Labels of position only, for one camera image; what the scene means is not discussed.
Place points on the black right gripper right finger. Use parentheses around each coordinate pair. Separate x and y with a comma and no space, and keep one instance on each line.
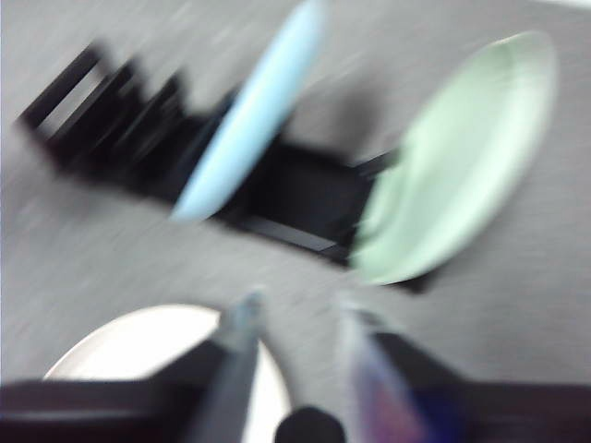
(461,406)

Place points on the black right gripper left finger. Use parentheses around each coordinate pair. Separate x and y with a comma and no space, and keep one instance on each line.
(138,410)

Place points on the pale yellow round plate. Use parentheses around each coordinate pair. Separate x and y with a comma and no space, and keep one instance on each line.
(138,341)

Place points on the green round plate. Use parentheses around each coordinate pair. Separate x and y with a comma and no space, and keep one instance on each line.
(457,166)

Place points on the black plate rack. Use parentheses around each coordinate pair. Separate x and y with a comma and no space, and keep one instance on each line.
(300,198)

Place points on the blue round plate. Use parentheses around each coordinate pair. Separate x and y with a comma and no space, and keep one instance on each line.
(258,115)

